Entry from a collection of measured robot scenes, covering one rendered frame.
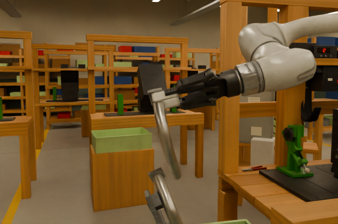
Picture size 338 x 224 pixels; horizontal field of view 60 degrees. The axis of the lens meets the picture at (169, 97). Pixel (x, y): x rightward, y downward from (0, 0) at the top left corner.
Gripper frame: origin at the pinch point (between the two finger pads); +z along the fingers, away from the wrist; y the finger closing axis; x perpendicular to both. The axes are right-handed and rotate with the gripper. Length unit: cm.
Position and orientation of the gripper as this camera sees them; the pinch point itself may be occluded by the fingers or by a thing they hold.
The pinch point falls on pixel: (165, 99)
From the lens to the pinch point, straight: 80.6
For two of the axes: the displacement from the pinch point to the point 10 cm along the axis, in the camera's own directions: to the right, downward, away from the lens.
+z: -9.7, 2.5, 0.1
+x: 1.8, 7.2, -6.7
